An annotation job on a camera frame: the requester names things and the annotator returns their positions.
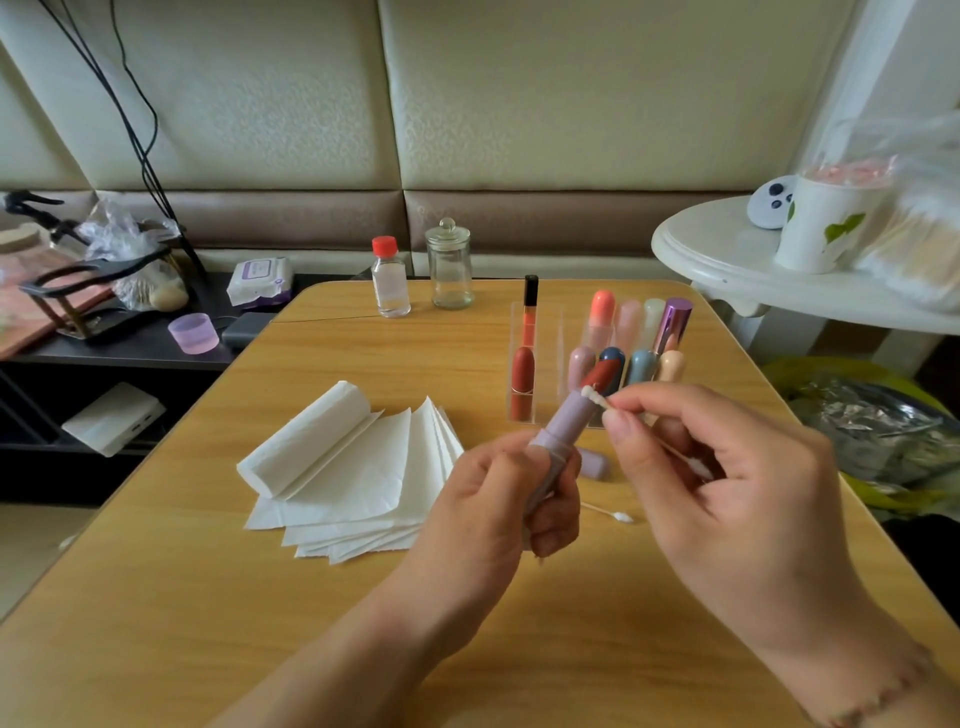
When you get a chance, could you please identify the person's right hand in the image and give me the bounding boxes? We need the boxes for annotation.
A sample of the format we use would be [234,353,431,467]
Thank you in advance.
[600,381,932,714]

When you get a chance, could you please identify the person's left hand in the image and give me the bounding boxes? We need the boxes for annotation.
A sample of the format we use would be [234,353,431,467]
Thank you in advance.
[375,427,584,654]

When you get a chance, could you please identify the stack of white tissues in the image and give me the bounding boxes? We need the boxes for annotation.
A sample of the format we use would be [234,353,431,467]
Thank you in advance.
[235,379,467,566]

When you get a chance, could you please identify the thin wooden cotton swab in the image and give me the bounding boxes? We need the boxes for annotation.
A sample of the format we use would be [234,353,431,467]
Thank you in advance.
[577,501,639,527]
[582,387,714,482]

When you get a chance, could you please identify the red lipstick mauve tube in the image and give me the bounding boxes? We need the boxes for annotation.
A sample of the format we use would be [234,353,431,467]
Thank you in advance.
[525,357,626,489]

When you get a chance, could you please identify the red lipstick pink tube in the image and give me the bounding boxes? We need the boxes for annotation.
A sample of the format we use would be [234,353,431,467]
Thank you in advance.
[508,345,537,423]

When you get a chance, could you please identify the white tissue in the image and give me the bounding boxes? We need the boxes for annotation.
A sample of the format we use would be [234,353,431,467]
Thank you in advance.
[235,379,377,500]

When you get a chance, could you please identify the clear acrylic lipstick organizer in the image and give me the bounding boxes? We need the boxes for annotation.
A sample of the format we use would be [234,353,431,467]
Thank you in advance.
[519,274,695,395]

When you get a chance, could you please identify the person's right forearm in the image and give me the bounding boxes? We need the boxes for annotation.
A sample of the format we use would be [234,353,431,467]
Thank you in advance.
[817,645,960,728]

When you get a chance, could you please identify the yellow-green bin with bag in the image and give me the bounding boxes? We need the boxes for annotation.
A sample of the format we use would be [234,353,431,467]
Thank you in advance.
[762,355,960,519]

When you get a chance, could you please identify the clear bottle red cap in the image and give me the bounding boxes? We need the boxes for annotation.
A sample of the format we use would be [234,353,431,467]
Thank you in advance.
[370,234,413,320]

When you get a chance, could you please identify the glass jar with lid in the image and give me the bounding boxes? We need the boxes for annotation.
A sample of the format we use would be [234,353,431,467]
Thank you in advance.
[424,217,476,311]

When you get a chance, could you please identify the white round side table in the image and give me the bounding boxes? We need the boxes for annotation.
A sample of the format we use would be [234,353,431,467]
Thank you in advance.
[651,195,960,336]

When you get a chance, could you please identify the white mug green leaf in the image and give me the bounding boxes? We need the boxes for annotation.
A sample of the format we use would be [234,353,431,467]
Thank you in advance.
[774,162,902,275]

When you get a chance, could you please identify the white panda figure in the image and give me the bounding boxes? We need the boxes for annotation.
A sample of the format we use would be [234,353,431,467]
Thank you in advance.
[747,175,798,231]

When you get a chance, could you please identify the wet wipes pack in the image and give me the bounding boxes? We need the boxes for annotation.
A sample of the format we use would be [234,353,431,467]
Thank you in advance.
[226,256,294,309]

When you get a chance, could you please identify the small purple plastic cup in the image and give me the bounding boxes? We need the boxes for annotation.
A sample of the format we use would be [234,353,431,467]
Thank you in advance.
[166,312,222,356]

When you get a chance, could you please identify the white power bank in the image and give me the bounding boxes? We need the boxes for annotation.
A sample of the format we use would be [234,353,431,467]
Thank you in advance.
[61,381,168,458]

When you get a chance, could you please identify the black low shelf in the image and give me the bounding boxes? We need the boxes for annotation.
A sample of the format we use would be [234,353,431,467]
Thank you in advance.
[0,270,369,504]

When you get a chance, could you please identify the crumpled clear plastic bag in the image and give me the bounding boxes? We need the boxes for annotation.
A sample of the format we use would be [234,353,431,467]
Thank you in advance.
[75,199,192,314]

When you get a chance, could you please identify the beige padded backrest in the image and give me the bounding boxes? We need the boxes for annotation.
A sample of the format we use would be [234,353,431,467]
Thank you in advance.
[0,0,864,279]

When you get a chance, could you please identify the pink tray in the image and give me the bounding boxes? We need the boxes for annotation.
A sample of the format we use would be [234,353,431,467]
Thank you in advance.
[0,247,110,362]

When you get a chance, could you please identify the jar with wooden lid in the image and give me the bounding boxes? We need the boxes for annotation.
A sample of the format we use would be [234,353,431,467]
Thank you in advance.
[0,222,44,257]

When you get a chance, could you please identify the black clip tool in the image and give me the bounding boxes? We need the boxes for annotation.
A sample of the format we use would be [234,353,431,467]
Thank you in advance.
[0,190,80,242]

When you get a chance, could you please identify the thin wrist bracelet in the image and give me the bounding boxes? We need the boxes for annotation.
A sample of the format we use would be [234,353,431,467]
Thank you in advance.
[817,660,932,728]

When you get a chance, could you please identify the black cables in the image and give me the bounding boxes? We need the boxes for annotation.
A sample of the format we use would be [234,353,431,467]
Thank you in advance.
[37,0,204,272]

